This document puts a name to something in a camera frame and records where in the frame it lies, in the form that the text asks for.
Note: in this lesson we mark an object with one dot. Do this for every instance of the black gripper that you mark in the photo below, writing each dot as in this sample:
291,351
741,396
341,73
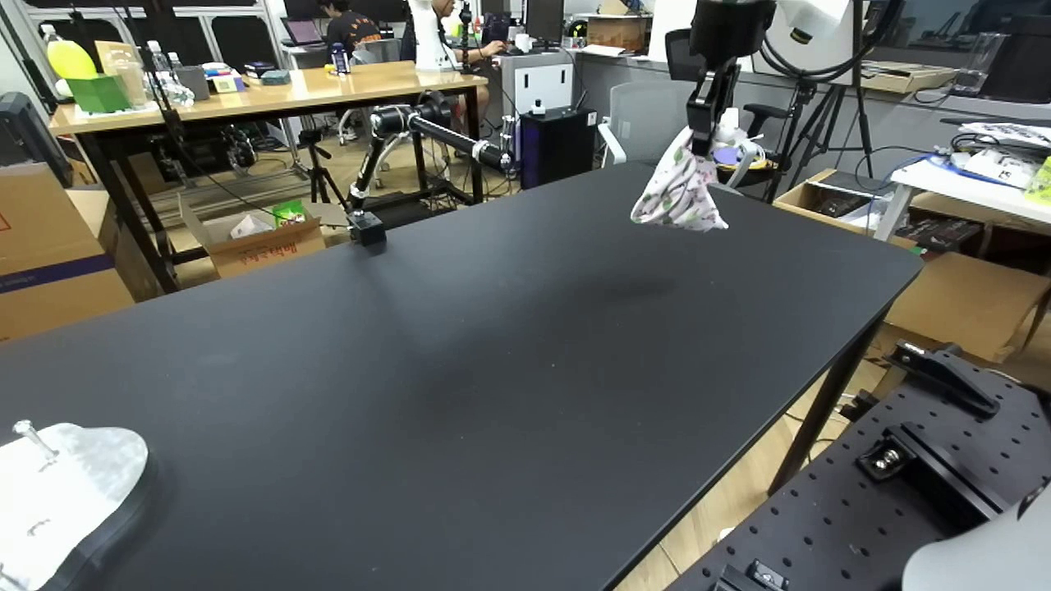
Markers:
727,32

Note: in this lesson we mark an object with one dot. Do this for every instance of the white towel with tree print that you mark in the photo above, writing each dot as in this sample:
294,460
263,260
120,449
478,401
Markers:
677,199

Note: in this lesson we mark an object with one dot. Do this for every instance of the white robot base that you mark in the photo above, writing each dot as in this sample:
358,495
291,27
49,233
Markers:
986,560

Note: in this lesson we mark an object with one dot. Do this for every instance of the grey office chair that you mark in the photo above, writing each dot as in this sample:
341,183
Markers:
641,117

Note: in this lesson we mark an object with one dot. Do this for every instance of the black mesh office chair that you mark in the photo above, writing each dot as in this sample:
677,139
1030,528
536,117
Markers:
683,53

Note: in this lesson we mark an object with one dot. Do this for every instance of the open shallow cardboard box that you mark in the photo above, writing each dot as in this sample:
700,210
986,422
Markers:
833,200

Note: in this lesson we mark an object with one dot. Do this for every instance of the black computer tower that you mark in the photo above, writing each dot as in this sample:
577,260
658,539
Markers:
552,148

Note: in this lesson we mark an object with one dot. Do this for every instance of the white metal cabinet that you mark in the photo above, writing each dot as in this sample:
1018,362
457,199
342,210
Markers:
536,82

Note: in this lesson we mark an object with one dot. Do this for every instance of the seated person in black shorts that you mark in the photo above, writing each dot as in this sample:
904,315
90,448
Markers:
494,29

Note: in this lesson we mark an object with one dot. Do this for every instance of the white side table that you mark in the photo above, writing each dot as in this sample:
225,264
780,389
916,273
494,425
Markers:
963,191

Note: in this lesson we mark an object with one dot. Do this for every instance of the stack of papers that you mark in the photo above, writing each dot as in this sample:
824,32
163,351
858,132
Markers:
1003,148

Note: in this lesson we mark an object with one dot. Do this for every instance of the person in white shirt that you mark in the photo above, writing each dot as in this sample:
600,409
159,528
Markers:
429,32

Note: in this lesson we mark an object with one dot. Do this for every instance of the flat cardboard sheet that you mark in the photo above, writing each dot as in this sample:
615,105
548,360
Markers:
963,298

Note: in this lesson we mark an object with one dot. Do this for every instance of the person in black shirt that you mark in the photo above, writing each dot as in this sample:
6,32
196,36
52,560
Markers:
351,27

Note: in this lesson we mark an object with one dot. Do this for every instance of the long wooden desk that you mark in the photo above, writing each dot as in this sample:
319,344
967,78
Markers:
331,87

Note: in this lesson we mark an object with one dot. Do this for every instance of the small black tripod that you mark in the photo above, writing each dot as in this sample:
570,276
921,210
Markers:
319,165

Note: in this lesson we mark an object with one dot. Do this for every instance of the black perforated breadboard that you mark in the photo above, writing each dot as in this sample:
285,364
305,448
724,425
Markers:
833,525

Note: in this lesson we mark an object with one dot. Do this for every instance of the green packet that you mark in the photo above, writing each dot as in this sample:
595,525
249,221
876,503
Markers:
291,210

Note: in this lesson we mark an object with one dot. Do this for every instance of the open cardboard box with items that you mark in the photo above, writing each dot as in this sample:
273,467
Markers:
263,247

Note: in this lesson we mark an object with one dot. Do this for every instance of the plain brown cardboard box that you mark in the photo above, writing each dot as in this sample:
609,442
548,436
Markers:
135,247

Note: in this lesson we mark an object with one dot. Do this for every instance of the green box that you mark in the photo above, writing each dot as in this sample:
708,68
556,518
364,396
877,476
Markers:
101,94

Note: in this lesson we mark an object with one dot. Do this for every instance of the yellow green bag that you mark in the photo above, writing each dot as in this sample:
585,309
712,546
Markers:
71,59

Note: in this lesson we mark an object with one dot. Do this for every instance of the cardboard box with purple band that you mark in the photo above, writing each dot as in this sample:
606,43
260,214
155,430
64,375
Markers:
54,230

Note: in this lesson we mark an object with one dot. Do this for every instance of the black bulky bag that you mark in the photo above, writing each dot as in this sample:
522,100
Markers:
29,136

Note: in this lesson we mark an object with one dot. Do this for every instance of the white cloth at corner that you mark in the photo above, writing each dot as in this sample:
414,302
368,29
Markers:
66,493

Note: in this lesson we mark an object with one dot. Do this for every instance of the black angled bracket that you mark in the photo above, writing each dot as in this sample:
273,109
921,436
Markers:
941,378

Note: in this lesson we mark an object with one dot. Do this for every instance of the black mount block silver knobs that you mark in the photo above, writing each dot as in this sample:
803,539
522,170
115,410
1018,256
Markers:
888,458

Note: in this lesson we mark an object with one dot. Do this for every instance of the small black bracket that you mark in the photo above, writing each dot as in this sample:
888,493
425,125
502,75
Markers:
767,574

